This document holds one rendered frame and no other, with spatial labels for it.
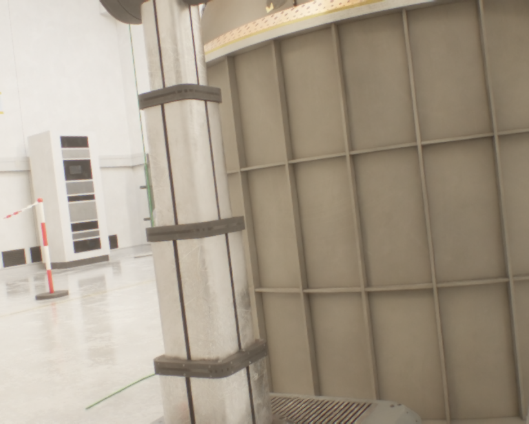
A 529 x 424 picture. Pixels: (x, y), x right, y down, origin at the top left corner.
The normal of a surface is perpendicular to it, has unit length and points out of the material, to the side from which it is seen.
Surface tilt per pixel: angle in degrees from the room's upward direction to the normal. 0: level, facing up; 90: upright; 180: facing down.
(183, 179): 90
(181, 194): 90
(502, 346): 90
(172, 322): 90
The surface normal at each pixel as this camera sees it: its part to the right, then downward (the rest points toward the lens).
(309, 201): -0.55, 0.09
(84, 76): 0.79, -0.07
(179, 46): 0.25, 0.00
